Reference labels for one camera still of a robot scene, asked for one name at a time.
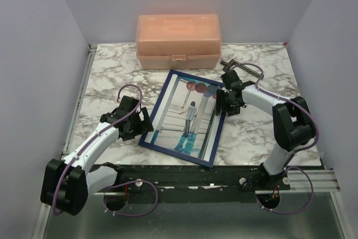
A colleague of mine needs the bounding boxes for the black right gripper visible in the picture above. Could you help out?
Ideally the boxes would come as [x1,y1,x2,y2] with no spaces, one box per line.
[215,90,241,117]

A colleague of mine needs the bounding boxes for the photo print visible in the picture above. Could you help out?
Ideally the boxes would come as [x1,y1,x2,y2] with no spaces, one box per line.
[150,73,222,163]

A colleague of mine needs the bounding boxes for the blue wooden picture frame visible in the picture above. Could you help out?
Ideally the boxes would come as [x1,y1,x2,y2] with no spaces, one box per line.
[138,69,227,169]

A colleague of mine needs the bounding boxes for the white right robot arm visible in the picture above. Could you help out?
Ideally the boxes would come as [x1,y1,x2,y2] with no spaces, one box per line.
[215,70,318,190]

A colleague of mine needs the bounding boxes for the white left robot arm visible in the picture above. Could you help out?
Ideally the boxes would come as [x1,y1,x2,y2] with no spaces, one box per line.
[40,96,153,215]

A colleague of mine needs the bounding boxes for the orange translucent plastic storage box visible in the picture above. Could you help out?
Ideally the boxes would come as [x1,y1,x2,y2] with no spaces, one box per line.
[136,14,222,70]

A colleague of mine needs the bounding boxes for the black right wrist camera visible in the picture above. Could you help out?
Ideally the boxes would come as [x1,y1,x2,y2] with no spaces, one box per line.
[220,70,242,90]

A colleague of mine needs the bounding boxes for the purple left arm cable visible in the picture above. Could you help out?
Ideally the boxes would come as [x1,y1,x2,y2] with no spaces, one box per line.
[51,84,159,217]

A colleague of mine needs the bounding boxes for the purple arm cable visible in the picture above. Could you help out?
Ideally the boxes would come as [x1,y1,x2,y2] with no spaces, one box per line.
[51,84,159,217]
[234,64,321,214]

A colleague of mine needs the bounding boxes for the black metal crank handle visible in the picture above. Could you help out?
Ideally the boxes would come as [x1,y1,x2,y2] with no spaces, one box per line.
[220,59,262,78]

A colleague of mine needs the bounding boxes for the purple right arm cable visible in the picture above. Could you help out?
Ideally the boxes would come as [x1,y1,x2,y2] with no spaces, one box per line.
[234,64,321,214]

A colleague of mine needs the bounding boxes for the aluminium extrusion table frame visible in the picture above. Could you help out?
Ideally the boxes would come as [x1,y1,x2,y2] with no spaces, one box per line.
[32,44,98,238]

